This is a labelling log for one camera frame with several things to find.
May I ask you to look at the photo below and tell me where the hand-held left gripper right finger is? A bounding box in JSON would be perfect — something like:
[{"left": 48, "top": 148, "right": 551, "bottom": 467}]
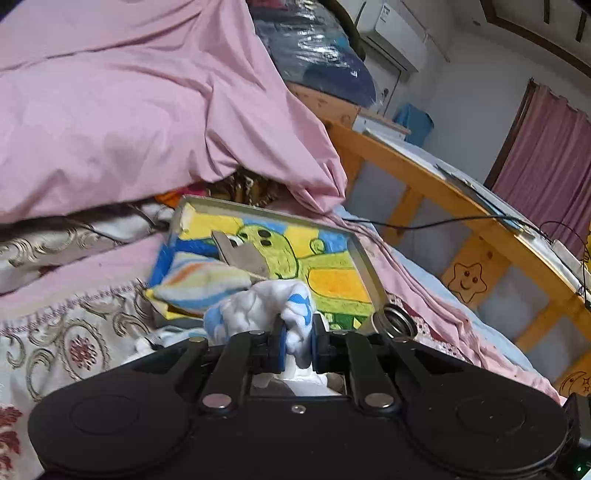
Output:
[{"left": 311, "top": 313, "right": 469, "bottom": 414}]

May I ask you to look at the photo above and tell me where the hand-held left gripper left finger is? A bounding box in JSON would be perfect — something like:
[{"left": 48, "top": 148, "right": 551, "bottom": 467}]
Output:
[{"left": 124, "top": 318, "right": 288, "bottom": 414}]

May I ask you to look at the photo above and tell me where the white and blue sock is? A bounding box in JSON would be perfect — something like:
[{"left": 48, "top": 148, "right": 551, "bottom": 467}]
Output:
[{"left": 204, "top": 279, "right": 340, "bottom": 398}]

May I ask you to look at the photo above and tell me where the grey metal tray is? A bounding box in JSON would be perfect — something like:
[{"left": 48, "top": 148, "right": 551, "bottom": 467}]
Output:
[{"left": 168, "top": 195, "right": 389, "bottom": 331}]

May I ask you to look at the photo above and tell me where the beige thermos bottle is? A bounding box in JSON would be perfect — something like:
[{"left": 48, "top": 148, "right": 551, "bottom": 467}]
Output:
[{"left": 360, "top": 305, "right": 416, "bottom": 341}]

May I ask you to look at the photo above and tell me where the colourful cartoon towel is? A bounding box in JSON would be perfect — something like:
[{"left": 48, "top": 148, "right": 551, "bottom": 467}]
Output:
[{"left": 152, "top": 210, "right": 375, "bottom": 330}]

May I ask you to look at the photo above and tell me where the grey fabric piece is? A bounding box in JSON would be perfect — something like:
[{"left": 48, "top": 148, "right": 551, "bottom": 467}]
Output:
[{"left": 211, "top": 230, "right": 272, "bottom": 280}]

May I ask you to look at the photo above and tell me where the blue orange striped cloth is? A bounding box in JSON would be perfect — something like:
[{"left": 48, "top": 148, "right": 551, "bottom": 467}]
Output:
[{"left": 144, "top": 257, "right": 260, "bottom": 320}]

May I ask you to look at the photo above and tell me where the light blue mattress sheet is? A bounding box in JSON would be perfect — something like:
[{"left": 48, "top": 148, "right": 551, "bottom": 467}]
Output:
[{"left": 392, "top": 247, "right": 561, "bottom": 402}]

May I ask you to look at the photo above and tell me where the grey board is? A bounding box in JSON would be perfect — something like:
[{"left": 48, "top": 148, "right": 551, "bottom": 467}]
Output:
[{"left": 434, "top": 162, "right": 539, "bottom": 238}]

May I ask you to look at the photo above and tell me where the floral patterned blanket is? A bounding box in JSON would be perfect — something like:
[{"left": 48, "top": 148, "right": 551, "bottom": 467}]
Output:
[{"left": 0, "top": 203, "right": 462, "bottom": 480}]

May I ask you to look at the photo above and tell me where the white box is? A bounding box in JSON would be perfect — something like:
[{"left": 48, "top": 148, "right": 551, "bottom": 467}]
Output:
[{"left": 352, "top": 114, "right": 411, "bottom": 140}]

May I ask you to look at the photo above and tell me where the white charger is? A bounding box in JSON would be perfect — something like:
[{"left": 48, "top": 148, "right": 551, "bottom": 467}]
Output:
[{"left": 550, "top": 239, "right": 588, "bottom": 274}]

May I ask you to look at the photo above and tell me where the pink bed sheet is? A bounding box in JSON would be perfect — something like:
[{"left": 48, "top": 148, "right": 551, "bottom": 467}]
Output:
[{"left": 0, "top": 0, "right": 348, "bottom": 223}]

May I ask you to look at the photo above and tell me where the plastic-wrapped bedding bundle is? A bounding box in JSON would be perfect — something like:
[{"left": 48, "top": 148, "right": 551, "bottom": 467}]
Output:
[{"left": 252, "top": 0, "right": 377, "bottom": 109}]

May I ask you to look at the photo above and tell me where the pink curtain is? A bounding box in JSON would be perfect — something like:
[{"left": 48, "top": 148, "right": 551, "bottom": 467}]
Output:
[{"left": 485, "top": 78, "right": 591, "bottom": 257}]

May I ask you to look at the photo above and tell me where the dark fur cloth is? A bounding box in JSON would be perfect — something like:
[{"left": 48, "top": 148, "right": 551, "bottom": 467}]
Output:
[{"left": 323, "top": 0, "right": 366, "bottom": 62}]

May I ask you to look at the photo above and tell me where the white air conditioner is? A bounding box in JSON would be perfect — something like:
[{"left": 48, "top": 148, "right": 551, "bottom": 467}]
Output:
[{"left": 358, "top": 2, "right": 429, "bottom": 72}]

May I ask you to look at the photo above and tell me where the wooden bed frame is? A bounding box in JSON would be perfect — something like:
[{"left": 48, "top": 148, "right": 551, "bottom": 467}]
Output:
[{"left": 286, "top": 82, "right": 591, "bottom": 398}]

